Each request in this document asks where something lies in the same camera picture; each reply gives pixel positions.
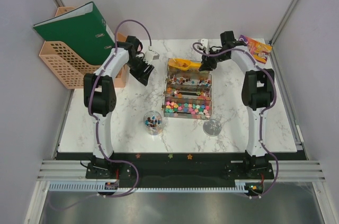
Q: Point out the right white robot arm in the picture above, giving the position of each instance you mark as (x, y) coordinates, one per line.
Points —
(258, 91)

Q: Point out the peach plastic file rack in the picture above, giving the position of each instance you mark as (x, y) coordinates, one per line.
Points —
(64, 62)

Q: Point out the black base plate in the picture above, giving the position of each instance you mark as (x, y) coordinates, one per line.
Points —
(157, 169)

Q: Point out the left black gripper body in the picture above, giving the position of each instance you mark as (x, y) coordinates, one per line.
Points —
(128, 63)

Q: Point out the white slotted cable duct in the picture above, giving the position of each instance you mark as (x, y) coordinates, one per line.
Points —
(102, 187)

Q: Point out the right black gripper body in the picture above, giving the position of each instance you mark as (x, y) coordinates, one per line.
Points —
(212, 61)

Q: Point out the clear plastic cup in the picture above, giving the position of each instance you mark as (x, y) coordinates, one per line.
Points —
(153, 123)

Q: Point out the yellow plastic scoop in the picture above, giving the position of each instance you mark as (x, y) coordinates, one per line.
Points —
(183, 64)

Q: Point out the clear four-compartment candy box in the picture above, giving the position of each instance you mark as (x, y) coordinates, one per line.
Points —
(188, 94)

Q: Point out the Roald Dahl book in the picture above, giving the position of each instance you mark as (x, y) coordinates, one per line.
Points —
(258, 50)

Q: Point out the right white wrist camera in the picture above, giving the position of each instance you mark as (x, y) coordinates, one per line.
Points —
(204, 46)

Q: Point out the green ring binder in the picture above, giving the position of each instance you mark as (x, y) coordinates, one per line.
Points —
(83, 29)

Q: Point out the clear round lid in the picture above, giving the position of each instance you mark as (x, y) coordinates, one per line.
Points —
(212, 127)

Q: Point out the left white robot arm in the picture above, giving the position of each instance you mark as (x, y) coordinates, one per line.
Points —
(99, 93)

